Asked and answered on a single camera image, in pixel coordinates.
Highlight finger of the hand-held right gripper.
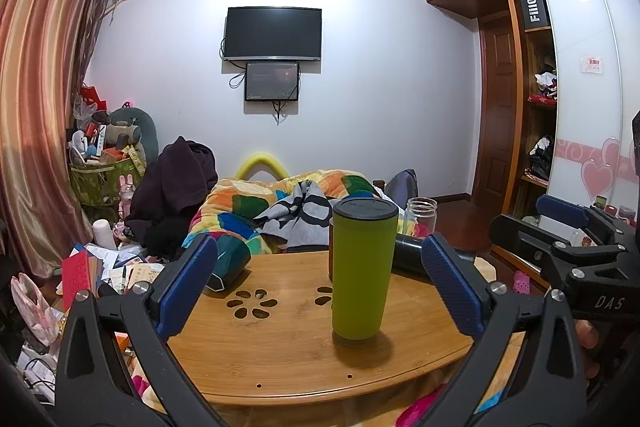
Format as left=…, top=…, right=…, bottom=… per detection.
left=488, top=214, right=623, bottom=290
left=536, top=194, right=640, bottom=254

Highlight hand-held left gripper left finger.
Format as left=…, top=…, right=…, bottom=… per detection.
left=55, top=233, right=221, bottom=427

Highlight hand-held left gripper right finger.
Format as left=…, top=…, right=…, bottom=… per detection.
left=421, top=232, right=589, bottom=427

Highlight green cup with black lid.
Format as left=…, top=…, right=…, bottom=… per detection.
left=328, top=195, right=400, bottom=342

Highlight dark green cup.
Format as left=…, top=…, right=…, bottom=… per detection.
left=202, top=234, right=252, bottom=294

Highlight person's right hand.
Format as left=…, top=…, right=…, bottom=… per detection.
left=574, top=318, right=640, bottom=380

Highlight pile of papers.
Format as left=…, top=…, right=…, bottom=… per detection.
left=84, top=241, right=168, bottom=297

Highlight clear glass jar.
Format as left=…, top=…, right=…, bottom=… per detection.
left=406, top=198, right=438, bottom=239

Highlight colourful patchwork blanket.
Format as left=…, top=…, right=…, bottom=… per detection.
left=182, top=168, right=387, bottom=258

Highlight white bottle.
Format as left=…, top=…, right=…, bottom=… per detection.
left=92, top=219, right=117, bottom=251

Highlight dark purple clothes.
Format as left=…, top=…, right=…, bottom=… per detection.
left=124, top=137, right=220, bottom=259

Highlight red booklet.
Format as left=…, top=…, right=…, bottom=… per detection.
left=60, top=252, right=104, bottom=314

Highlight bamboo bed table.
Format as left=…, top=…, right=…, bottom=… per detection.
left=164, top=251, right=527, bottom=408

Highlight pink rabbit toy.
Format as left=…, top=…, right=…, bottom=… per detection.
left=117, top=175, right=139, bottom=222

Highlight blue grey backpack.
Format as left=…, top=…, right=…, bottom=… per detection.
left=385, top=169, right=419, bottom=211

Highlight brown wooden door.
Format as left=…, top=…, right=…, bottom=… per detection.
left=476, top=14, right=517, bottom=208

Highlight wooden wardrobe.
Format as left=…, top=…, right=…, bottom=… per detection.
left=421, top=0, right=640, bottom=230

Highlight green storage basket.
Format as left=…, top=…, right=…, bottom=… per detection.
left=68, top=156, right=147, bottom=208

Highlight grey patterned blanket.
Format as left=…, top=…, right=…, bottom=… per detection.
left=254, top=180, right=337, bottom=254

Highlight yellow curved pillow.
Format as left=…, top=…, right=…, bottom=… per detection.
left=235, top=152, right=290, bottom=182

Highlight pink plastic bag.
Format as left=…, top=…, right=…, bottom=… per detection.
left=10, top=273, right=62, bottom=349

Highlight grey neck pillow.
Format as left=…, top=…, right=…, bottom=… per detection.
left=106, top=107, right=162, bottom=164

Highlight black printed box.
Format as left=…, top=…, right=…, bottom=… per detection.
left=518, top=0, right=551, bottom=30

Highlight red paper bag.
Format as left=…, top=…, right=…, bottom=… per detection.
left=80, top=85, right=109, bottom=112

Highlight small black monitor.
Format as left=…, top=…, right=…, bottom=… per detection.
left=244, top=62, right=301, bottom=102

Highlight striped red curtain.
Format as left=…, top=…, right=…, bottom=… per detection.
left=0, top=0, right=119, bottom=279

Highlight black wall television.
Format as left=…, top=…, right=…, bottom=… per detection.
left=223, top=7, right=322, bottom=62

